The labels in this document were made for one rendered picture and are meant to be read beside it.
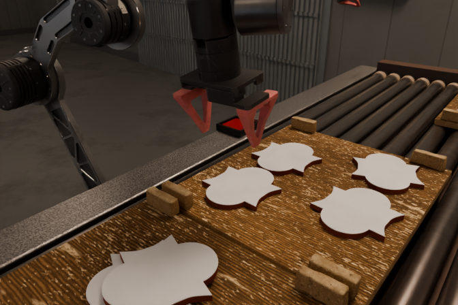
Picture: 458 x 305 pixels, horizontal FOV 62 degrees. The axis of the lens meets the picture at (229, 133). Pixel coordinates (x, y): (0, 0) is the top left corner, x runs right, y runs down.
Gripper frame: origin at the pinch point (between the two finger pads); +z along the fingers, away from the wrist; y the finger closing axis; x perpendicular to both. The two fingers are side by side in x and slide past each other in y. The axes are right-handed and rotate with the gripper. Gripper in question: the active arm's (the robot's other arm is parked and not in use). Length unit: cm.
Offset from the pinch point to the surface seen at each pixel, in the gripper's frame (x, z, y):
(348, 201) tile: -9.2, 13.1, -14.5
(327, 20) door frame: -267, 51, 121
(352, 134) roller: -39.9, 19.6, -1.4
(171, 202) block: 9.7, 7.9, 4.3
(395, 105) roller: -69, 24, -2
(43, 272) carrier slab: 27.8, 7.7, 7.9
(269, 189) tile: -4.3, 11.9, -3.1
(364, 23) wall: -266, 53, 89
